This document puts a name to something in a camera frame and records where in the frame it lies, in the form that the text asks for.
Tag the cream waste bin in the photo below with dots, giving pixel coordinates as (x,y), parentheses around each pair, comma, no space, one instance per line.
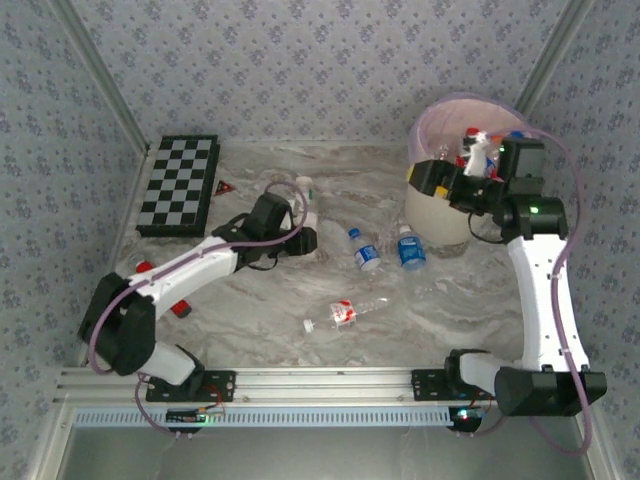
(430,220)

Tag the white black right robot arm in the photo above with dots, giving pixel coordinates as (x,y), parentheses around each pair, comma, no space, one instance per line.
(535,300)

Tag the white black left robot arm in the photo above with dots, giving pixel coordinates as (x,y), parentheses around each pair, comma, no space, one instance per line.
(195,265)

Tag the red black triangle sticker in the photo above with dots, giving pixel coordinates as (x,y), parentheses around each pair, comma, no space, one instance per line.
(225,189)

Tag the clear bottle red cap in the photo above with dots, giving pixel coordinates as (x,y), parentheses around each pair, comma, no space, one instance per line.
(144,266)
(473,132)

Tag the small Pepsi bottle blue cap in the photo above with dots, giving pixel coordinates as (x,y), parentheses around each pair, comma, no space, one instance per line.
(367,256)

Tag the blue label bottle white cap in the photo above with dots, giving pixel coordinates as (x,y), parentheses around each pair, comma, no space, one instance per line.
(411,250)

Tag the clear bottle red white label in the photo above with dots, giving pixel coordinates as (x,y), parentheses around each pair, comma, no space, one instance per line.
(342,312)

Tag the black white chessboard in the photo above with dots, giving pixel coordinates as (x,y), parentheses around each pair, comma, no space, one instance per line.
(175,185)

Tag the small red black object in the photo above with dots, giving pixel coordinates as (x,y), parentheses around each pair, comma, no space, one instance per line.
(180,309)

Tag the small circuit board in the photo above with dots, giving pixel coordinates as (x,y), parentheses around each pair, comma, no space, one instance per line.
(465,419)
(190,416)

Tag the grey metal panel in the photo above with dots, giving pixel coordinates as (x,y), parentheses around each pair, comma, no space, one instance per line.
(325,455)

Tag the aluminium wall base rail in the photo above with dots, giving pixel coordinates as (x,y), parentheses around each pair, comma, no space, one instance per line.
(325,143)

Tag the aluminium corner post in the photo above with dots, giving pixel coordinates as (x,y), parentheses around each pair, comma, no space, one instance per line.
(107,80)
(559,45)

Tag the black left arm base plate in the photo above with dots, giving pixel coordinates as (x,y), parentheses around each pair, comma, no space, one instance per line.
(220,385)

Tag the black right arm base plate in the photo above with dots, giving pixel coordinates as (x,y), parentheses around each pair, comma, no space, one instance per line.
(430,385)

